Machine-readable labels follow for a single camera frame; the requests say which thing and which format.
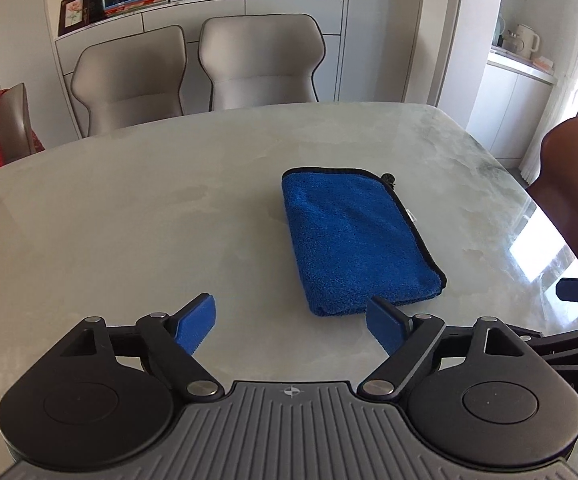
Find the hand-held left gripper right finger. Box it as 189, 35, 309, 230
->
358, 295, 526, 404

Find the beige chair with cloth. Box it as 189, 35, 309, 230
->
0, 82, 46, 164

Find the grey and blue towel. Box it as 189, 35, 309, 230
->
281, 166, 448, 319

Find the stack of colourful books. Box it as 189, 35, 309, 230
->
103, 0, 171, 12

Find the white side counter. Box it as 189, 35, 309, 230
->
483, 46, 556, 162

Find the white kettle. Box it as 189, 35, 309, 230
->
510, 23, 542, 59

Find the flower picture frame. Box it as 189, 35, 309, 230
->
58, 0, 90, 37

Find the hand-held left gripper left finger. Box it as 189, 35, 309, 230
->
59, 293, 224, 404

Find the pale green jar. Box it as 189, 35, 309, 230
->
492, 14, 508, 49

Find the brown leather chair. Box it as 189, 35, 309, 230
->
526, 116, 578, 281

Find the white sideboard cabinet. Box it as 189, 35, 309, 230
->
53, 0, 348, 139

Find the beige upholstered chair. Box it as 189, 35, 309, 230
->
198, 13, 328, 112
70, 24, 189, 139

